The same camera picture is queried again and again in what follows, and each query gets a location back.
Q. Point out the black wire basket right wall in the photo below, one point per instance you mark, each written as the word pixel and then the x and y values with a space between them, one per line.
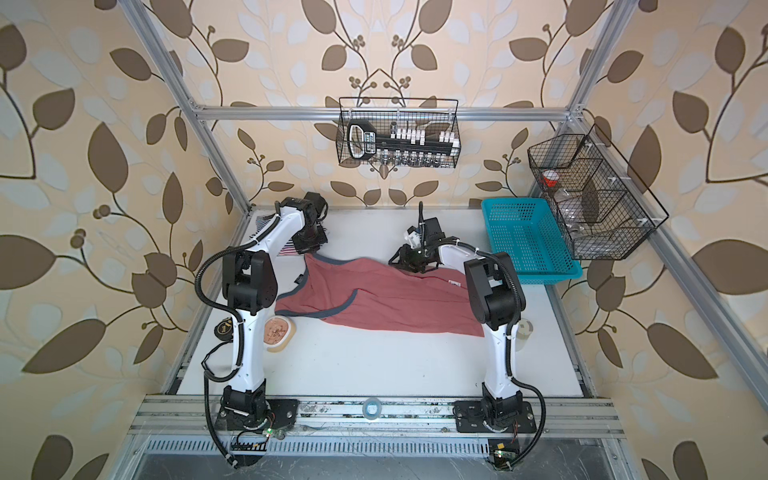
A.
pixel 602 205

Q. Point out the black wire basket back wall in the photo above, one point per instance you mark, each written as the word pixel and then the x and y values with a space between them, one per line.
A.
pixel 380 111

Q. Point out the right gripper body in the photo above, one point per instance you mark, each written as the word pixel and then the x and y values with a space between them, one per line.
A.
pixel 414 259

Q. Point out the red striped folded tank top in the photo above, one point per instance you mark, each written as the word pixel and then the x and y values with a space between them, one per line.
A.
pixel 289 249

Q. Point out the red white item in basket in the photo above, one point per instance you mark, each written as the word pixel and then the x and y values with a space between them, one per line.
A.
pixel 550 179

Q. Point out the white tape roll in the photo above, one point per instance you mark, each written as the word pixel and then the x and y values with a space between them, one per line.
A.
pixel 525 330

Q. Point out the teal plastic basket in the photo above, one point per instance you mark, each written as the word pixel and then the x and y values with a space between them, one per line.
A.
pixel 526 230

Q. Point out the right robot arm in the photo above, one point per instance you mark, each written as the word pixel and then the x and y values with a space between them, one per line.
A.
pixel 507 405

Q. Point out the black handled tool in basket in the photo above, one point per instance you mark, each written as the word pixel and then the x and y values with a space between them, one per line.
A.
pixel 397 142

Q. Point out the black wire basket wall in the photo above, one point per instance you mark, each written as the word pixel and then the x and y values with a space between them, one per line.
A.
pixel 602 205
pixel 380 111

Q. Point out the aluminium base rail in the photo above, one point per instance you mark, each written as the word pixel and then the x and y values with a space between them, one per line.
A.
pixel 358 426

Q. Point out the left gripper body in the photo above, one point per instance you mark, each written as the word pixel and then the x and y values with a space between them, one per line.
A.
pixel 310 238

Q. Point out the beige round tape dispenser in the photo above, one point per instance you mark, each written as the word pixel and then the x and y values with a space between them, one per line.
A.
pixel 278 332

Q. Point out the maroon tank top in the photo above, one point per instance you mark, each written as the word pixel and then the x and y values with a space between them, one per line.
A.
pixel 366 294

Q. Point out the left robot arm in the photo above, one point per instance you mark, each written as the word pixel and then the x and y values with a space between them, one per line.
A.
pixel 242 282

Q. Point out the blue striped tank top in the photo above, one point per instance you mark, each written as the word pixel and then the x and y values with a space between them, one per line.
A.
pixel 264 226

